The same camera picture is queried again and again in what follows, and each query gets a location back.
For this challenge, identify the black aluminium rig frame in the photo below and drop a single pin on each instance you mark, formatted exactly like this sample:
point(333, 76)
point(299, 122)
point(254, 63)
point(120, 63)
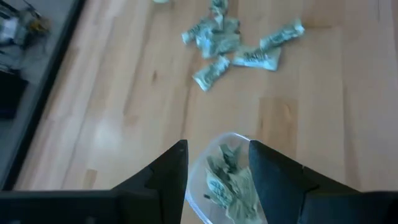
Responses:
point(46, 90)

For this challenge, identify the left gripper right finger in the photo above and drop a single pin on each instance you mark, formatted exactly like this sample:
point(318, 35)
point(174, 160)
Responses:
point(280, 186)

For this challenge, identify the tall clear plastic bin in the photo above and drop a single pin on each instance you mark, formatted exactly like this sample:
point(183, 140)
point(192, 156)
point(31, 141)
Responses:
point(197, 177)

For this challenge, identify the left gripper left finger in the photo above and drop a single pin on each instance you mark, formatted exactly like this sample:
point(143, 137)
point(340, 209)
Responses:
point(174, 186)

